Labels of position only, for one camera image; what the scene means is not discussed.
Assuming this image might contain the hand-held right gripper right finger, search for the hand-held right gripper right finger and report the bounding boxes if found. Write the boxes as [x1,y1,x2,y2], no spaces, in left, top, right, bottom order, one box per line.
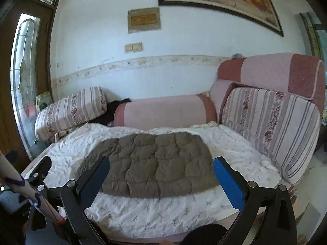
[213,156,298,245]

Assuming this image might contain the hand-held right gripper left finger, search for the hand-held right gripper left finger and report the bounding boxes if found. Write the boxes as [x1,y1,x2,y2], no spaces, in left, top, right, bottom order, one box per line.
[26,156,111,245]

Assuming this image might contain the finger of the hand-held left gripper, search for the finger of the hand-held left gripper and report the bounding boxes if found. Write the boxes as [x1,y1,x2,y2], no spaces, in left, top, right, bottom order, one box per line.
[4,149,18,164]
[26,156,53,192]

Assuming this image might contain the olive quilted hooded jacket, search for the olive quilted hooded jacket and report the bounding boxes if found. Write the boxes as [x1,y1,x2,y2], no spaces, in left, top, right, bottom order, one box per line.
[77,132,220,198]

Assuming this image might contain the white blue patterned sleeve arm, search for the white blue patterned sleeve arm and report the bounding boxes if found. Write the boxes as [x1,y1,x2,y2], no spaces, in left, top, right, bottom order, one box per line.
[0,153,65,225]

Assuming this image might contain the beige patterned cloth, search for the beige patterned cloth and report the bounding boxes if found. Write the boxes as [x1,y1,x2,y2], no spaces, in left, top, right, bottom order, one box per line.
[54,130,71,142]

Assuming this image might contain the small green floral pillow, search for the small green floral pillow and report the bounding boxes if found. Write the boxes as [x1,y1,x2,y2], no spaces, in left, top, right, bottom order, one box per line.
[35,91,54,110]

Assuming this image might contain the striped floral cushion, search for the striped floral cushion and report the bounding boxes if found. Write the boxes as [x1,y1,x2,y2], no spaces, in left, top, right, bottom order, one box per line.
[220,87,321,186]
[34,86,108,141]

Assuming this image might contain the white floral bed sheet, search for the white floral bed sheet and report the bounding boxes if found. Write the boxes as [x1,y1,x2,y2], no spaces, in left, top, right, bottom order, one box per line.
[43,122,281,240]

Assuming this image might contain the black cloth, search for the black cloth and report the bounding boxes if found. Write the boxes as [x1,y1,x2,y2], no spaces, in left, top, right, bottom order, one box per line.
[89,98,132,127]

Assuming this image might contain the stained glass door panel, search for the stained glass door panel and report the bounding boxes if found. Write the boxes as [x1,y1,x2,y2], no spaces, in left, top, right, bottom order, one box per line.
[10,13,41,159]

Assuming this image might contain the grey flat board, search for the grey flat board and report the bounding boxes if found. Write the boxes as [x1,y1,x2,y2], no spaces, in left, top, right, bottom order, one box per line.
[295,202,322,235]

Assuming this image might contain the light pink cushion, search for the light pink cushion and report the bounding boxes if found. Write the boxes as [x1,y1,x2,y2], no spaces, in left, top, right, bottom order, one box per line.
[209,80,235,119]

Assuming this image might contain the pink bolster cushion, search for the pink bolster cushion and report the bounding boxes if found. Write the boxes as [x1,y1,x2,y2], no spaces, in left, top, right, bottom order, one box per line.
[114,94,217,129]

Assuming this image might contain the brown wooden door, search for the brown wooden door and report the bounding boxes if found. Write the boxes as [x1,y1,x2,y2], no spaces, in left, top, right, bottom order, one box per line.
[0,0,67,164]

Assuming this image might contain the pink red backrest cushion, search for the pink red backrest cushion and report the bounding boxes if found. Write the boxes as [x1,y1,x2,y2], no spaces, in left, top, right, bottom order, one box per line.
[217,53,326,101]

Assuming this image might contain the green framed doorway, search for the green framed doorway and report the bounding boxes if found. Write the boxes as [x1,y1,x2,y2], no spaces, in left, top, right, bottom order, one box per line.
[299,11,327,57]

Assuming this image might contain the beige wall switch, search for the beige wall switch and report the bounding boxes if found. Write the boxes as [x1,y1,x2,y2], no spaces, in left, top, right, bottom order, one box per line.
[125,42,143,53]

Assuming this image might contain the brown wall plaque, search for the brown wall plaque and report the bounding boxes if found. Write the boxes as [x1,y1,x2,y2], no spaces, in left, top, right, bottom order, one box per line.
[127,7,161,34]

